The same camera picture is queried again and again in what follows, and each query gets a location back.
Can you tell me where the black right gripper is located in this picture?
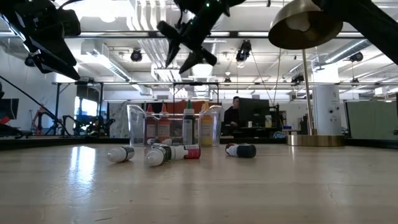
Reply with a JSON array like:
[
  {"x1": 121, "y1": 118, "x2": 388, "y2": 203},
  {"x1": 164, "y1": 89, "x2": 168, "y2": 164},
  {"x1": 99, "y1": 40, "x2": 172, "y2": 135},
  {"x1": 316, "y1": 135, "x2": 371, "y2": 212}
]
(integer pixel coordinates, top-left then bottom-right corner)
[{"x1": 157, "y1": 0, "x2": 231, "y2": 75}]

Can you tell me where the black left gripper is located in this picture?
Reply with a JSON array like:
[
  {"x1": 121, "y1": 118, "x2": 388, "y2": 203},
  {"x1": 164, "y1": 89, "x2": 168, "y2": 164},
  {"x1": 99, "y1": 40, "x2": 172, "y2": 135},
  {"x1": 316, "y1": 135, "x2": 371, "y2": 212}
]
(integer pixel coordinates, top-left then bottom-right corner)
[{"x1": 0, "y1": 6, "x2": 81, "y2": 81}]

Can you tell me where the large orange yellow-tipped bottle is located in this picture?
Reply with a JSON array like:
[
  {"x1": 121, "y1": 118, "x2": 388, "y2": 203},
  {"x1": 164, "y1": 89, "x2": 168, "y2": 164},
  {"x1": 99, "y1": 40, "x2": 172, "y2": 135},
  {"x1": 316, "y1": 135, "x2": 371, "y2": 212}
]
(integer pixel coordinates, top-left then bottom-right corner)
[{"x1": 205, "y1": 100, "x2": 216, "y2": 125}]

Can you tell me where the large orange-capped dye bottle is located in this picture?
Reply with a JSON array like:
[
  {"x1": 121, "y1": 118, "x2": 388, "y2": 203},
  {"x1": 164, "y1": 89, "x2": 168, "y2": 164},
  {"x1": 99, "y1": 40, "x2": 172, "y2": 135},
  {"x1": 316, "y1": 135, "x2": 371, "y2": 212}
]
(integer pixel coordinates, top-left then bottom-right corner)
[{"x1": 157, "y1": 103, "x2": 171, "y2": 146}]

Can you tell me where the large red-capped dye bottle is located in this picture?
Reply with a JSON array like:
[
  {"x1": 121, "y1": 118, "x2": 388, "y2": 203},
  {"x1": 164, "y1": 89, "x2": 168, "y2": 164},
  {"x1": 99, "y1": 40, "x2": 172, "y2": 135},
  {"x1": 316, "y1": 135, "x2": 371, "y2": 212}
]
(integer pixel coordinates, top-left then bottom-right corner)
[{"x1": 145, "y1": 103, "x2": 158, "y2": 146}]

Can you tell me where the large yellow-banded orange bottle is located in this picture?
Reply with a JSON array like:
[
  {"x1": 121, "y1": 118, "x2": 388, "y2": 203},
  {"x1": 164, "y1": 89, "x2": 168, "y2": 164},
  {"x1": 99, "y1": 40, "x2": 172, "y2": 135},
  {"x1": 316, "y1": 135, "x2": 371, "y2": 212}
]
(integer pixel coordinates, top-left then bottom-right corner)
[{"x1": 200, "y1": 101, "x2": 215, "y2": 147}]

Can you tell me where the small dark blue dye bottle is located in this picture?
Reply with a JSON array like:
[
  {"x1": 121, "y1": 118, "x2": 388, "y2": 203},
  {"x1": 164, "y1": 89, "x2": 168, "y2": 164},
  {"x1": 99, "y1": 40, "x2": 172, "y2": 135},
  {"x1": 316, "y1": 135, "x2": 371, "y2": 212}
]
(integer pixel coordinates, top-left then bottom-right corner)
[{"x1": 224, "y1": 142, "x2": 257, "y2": 159}]

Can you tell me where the small black-banded dye bottle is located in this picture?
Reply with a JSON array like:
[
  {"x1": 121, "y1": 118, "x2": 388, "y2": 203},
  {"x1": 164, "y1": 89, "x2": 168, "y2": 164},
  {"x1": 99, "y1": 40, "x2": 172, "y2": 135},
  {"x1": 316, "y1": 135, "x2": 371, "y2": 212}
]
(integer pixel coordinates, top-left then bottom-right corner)
[{"x1": 106, "y1": 145, "x2": 136, "y2": 164}]

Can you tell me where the black ceiling spotlight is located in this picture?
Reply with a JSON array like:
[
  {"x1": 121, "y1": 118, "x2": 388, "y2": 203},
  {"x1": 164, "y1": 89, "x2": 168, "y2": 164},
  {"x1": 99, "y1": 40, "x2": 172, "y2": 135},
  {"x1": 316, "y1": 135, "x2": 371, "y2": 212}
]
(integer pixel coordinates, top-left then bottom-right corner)
[
  {"x1": 235, "y1": 39, "x2": 252, "y2": 63},
  {"x1": 130, "y1": 49, "x2": 144, "y2": 63},
  {"x1": 349, "y1": 51, "x2": 364, "y2": 63},
  {"x1": 24, "y1": 53, "x2": 37, "y2": 68}
]

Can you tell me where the red desk lamp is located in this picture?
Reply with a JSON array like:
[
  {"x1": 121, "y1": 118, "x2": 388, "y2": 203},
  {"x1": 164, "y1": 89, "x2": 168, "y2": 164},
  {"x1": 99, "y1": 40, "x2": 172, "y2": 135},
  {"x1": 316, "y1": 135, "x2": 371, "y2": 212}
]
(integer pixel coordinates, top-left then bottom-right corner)
[{"x1": 30, "y1": 102, "x2": 49, "y2": 135}]

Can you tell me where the black background robot rig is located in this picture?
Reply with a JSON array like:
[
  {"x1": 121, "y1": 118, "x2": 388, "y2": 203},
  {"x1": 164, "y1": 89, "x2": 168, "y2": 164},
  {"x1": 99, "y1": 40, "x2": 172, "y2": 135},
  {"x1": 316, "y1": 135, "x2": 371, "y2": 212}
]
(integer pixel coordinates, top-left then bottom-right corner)
[{"x1": 30, "y1": 112, "x2": 116, "y2": 137}]

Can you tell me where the person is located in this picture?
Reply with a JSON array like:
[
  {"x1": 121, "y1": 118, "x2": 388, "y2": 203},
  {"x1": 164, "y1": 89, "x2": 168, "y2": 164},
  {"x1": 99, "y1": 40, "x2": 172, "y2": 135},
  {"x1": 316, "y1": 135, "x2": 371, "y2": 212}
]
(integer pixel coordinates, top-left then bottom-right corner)
[{"x1": 223, "y1": 95, "x2": 243, "y2": 137}]

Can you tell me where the clear plastic bin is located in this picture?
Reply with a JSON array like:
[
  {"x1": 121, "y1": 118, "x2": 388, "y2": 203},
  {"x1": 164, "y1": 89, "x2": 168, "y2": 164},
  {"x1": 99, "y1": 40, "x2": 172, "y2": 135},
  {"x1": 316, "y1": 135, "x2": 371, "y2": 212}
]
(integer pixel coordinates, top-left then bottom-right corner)
[{"x1": 126, "y1": 104, "x2": 225, "y2": 147}]

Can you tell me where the white patterned panel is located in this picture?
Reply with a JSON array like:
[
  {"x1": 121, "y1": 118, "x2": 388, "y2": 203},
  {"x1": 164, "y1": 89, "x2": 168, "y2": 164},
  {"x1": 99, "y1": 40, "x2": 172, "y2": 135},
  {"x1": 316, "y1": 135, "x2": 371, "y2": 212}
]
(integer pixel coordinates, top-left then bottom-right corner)
[{"x1": 108, "y1": 101, "x2": 130, "y2": 139}]

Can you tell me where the black computer monitor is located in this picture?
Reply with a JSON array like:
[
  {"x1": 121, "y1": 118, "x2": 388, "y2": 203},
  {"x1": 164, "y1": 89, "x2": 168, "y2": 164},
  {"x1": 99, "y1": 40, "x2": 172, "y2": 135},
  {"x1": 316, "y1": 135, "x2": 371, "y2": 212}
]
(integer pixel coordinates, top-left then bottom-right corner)
[{"x1": 238, "y1": 97, "x2": 271, "y2": 124}]

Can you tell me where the white bottle red cap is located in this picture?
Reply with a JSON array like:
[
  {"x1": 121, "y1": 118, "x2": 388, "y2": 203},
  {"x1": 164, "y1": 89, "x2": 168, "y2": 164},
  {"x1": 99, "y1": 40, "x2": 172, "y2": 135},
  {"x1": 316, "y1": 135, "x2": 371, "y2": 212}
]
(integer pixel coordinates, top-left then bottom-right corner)
[{"x1": 144, "y1": 146, "x2": 185, "y2": 168}]

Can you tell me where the brass dome lamp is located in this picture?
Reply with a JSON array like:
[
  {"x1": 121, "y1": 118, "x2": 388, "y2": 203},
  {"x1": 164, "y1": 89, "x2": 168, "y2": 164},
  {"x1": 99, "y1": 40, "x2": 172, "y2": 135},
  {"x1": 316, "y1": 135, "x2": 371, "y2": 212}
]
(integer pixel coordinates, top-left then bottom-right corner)
[{"x1": 267, "y1": 0, "x2": 345, "y2": 147}]

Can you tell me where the white cylindrical tank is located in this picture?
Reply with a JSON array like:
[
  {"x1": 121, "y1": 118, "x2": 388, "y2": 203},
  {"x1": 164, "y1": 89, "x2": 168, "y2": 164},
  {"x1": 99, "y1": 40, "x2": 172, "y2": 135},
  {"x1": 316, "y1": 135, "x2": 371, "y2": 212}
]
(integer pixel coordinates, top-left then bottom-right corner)
[{"x1": 312, "y1": 84, "x2": 342, "y2": 136}]

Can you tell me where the grey-green partition panel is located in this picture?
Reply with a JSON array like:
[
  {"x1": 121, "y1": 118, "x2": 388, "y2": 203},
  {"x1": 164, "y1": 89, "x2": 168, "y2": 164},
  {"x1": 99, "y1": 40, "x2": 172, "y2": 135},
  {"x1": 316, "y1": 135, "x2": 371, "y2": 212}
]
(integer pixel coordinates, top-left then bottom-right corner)
[{"x1": 343, "y1": 100, "x2": 398, "y2": 141}]

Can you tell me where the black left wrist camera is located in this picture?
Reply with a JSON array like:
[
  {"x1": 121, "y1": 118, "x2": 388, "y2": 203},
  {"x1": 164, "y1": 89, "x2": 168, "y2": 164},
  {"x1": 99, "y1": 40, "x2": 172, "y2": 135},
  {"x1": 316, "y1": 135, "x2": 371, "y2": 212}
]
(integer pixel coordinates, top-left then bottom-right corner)
[{"x1": 57, "y1": 8, "x2": 82, "y2": 37}]

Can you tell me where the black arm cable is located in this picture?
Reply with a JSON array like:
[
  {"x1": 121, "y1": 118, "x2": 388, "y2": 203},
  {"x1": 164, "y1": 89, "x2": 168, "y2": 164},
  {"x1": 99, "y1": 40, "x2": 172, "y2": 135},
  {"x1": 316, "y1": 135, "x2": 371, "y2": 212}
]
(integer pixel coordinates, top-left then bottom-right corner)
[{"x1": 0, "y1": 74, "x2": 72, "y2": 137}]

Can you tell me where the dark wall monitor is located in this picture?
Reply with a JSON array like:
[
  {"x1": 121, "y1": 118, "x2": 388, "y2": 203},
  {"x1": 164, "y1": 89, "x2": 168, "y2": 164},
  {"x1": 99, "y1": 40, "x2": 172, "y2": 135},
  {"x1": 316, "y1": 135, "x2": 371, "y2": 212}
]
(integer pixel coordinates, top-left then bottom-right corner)
[{"x1": 0, "y1": 98, "x2": 20, "y2": 121}]

